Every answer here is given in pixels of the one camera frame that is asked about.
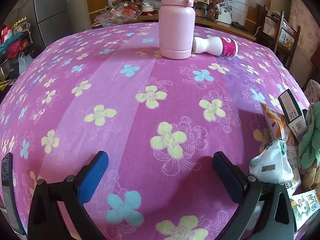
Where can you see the small black device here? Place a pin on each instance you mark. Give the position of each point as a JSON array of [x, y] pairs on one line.
[[238, 25]]

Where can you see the orange white snack packet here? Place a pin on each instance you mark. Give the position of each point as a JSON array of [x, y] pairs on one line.
[[273, 122]]

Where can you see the pink floral tablecloth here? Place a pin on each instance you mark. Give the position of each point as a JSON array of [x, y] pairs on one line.
[[150, 80]]

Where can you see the low wooden cabinet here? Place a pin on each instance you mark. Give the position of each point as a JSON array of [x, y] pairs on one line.
[[212, 23]]

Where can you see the grey refrigerator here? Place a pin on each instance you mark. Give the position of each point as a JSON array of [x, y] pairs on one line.
[[50, 5]]

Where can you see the white plastic bag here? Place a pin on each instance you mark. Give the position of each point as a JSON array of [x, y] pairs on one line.
[[25, 62]]

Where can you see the white bottle magenta label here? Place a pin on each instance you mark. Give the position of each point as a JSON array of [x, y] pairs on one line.
[[207, 45]]

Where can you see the dark wooden chair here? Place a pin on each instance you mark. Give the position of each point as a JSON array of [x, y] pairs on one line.
[[295, 45]]

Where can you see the green print milk carton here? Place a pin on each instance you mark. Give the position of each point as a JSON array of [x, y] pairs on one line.
[[303, 207]]

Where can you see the white photo print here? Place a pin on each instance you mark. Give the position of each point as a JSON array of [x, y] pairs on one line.
[[225, 12]]

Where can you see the white green wrapper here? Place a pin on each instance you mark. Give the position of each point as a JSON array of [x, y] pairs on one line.
[[272, 160]]

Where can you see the black flat strip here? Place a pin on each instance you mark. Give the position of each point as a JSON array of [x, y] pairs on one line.
[[10, 192]]

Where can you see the small photo print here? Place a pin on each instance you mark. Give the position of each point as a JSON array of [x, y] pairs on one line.
[[200, 11]]

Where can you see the green towel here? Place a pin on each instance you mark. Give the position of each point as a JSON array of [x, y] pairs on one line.
[[311, 145]]

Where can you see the dark green box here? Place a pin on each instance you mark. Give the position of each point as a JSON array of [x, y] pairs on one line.
[[290, 105]]

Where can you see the printed picture panel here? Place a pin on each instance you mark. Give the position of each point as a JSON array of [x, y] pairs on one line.
[[285, 38]]

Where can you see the clear plastic bags pile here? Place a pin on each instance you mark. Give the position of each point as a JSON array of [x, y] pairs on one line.
[[117, 15]]

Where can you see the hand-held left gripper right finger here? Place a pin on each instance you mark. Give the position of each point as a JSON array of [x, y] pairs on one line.
[[228, 180]]

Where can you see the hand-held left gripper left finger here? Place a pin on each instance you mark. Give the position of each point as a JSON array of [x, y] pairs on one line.
[[95, 172]]

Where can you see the pink water bottle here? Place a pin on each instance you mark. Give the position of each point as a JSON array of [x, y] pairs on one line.
[[176, 25]]

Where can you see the colourful bags pile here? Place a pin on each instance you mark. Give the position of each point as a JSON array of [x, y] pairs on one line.
[[12, 45]]

